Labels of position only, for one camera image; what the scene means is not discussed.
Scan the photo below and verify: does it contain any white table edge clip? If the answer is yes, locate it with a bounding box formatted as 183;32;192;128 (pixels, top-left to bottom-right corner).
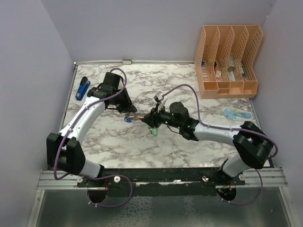
122;60;133;65

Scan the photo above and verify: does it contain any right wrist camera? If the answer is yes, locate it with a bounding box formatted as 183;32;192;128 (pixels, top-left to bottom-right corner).
153;91;167;112

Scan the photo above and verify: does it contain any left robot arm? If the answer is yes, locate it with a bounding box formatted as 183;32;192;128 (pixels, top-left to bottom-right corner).
46;70;137;187

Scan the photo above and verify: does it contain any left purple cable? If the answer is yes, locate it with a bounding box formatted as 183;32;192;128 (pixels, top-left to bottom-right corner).
53;68;133;208

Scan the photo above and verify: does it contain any light blue packaged item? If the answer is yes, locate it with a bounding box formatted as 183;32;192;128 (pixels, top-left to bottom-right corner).
223;108;253;122

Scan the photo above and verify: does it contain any green tag key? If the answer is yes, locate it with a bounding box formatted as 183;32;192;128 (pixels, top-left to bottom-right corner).
150;128;158;137

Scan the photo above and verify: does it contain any purple cable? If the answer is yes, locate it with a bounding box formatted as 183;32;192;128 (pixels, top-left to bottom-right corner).
53;68;133;208
160;84;279;206

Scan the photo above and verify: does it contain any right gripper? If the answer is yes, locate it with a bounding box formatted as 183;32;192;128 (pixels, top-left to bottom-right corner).
142;104;181;130

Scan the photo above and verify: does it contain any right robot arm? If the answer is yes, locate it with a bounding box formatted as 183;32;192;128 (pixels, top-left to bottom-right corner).
142;102;274;185

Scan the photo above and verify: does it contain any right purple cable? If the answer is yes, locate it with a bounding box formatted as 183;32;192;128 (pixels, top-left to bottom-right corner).
160;84;279;206

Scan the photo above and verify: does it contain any peach plastic file organizer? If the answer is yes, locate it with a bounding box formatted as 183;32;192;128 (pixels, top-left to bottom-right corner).
194;25;263;99

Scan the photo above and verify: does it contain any blue stapler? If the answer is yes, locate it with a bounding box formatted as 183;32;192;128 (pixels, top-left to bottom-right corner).
75;76;90;101

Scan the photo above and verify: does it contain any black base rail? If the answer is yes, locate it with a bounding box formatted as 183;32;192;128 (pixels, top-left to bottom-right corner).
77;167;245;197

